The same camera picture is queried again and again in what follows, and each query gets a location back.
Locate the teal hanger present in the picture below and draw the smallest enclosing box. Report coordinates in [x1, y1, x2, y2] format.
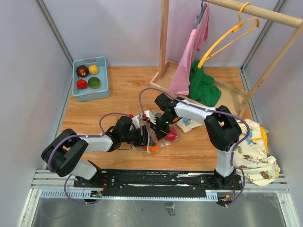
[194, 0, 207, 29]

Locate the wooden clothes rack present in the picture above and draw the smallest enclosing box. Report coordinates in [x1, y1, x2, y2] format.
[149, 0, 303, 114]

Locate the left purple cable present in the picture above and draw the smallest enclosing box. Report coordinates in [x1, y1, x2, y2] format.
[47, 112, 133, 205]

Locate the yellow fake fruit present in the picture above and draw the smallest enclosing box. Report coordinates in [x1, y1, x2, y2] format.
[89, 65, 99, 75]

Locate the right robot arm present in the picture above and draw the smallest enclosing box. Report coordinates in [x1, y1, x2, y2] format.
[151, 93, 242, 189]

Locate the round green fake fruit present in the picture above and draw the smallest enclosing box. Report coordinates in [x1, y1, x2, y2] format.
[88, 77, 101, 89]

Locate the clear zip top bag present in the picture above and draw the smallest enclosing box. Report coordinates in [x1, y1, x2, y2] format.
[132, 108, 180, 155]

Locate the dark red fake apple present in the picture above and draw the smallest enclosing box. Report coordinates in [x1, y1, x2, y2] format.
[76, 65, 89, 78]

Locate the light blue plastic basket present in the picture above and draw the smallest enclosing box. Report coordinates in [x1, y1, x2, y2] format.
[72, 56, 109, 102]

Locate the dinosaur print cloth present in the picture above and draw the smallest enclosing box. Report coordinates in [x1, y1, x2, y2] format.
[176, 117, 281, 187]

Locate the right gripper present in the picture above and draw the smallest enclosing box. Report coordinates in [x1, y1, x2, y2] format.
[150, 113, 175, 141]

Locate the orange round fake fruit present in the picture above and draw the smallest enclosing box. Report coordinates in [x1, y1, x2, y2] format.
[144, 141, 160, 154]

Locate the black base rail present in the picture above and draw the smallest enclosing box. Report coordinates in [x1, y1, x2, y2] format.
[73, 169, 243, 200]

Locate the green cloth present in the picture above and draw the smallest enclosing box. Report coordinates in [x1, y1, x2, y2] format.
[189, 61, 222, 107]

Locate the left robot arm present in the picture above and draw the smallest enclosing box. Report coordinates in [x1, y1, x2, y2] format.
[41, 114, 148, 187]

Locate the red fake fruit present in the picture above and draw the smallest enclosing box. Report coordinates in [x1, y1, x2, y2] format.
[164, 127, 178, 142]

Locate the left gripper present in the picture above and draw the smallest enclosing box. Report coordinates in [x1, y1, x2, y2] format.
[121, 125, 156, 147]

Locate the pink shirt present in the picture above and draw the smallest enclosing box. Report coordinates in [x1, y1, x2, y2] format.
[169, 3, 210, 95]

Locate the yellow hanger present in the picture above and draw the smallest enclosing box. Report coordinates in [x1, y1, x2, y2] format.
[197, 1, 260, 69]

